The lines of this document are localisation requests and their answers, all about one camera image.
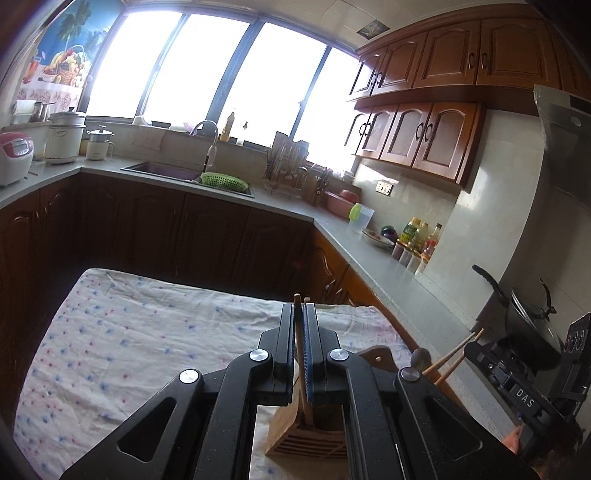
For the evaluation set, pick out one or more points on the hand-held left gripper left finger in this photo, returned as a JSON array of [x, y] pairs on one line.
[[284, 341]]

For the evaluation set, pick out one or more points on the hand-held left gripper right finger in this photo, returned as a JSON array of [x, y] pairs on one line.
[[314, 341]]

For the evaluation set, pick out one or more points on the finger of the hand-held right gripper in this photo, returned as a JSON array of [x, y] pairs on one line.
[[480, 360]]

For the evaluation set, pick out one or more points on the plain light wooden chopstick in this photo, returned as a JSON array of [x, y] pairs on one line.
[[456, 363]]

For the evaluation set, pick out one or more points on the metal spoon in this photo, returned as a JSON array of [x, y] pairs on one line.
[[419, 357]]

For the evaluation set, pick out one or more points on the wooden utensil holder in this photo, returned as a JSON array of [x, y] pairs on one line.
[[304, 443]]

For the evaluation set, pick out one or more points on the person's right hand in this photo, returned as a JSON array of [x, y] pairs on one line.
[[515, 439]]

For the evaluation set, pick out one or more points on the gas stove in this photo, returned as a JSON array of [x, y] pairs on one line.
[[505, 360]]

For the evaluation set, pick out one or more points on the black wok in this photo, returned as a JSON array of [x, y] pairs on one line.
[[531, 341]]

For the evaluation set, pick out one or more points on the grey kitchen countertop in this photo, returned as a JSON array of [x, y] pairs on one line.
[[332, 226]]

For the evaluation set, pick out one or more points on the white spice jar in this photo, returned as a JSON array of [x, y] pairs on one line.
[[406, 257], [414, 263]]

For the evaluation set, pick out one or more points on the white plate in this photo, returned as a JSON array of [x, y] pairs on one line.
[[376, 239]]

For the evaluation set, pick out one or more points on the red sauce bottle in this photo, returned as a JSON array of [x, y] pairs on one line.
[[429, 249]]

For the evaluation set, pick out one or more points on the clear pitcher with green lid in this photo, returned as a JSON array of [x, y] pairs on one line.
[[361, 220]]

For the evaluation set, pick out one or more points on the dark purple eggplant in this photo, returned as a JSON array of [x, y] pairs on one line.
[[388, 232]]

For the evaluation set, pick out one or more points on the dark cap sauce bottle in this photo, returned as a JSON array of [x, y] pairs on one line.
[[436, 232]]

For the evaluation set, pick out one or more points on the clear sauce bottle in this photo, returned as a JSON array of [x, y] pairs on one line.
[[423, 233]]

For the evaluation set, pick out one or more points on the pink lidded container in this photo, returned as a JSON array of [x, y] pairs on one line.
[[339, 203]]

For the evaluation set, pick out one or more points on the yellow oil bottle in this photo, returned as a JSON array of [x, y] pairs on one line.
[[409, 233]]

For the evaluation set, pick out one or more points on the white floral tablecloth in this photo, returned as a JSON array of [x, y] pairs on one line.
[[138, 337]]

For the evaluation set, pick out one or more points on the knife and scissors holder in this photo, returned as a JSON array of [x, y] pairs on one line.
[[322, 187]]

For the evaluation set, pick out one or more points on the wooden lower cabinets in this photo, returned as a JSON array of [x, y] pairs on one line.
[[161, 230]]

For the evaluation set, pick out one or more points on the wooden cabinets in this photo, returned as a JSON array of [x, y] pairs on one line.
[[161, 230], [443, 83]]

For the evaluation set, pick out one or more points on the green plastic basket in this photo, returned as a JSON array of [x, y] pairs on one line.
[[224, 181]]

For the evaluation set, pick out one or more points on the dish rack with boards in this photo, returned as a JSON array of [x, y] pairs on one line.
[[286, 164]]

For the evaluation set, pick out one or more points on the curved steel faucet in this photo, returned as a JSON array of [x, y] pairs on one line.
[[210, 147]]

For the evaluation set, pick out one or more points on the kitchen sink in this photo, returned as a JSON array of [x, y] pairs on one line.
[[161, 170]]

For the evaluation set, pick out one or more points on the yellow detergent bottle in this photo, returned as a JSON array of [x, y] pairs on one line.
[[227, 128]]

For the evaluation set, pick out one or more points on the grey range hood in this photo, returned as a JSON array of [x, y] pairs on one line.
[[568, 143]]

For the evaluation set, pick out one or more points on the small white electric pot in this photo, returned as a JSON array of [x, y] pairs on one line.
[[100, 145]]

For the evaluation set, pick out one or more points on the wooden upper cabinets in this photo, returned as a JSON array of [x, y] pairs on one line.
[[443, 83]]

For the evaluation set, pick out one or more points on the large kitchen window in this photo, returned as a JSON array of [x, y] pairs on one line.
[[194, 69]]

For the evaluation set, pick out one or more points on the large white slow cooker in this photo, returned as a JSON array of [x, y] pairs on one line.
[[64, 138]]

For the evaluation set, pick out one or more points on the white and red rice cooker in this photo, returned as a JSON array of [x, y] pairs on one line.
[[14, 157]]

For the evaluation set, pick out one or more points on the small metal pot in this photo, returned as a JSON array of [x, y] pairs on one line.
[[44, 112]]

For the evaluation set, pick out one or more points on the white wall socket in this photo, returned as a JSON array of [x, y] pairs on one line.
[[384, 188]]

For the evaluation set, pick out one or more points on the fruit and palm wall poster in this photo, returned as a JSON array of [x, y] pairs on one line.
[[69, 50]]

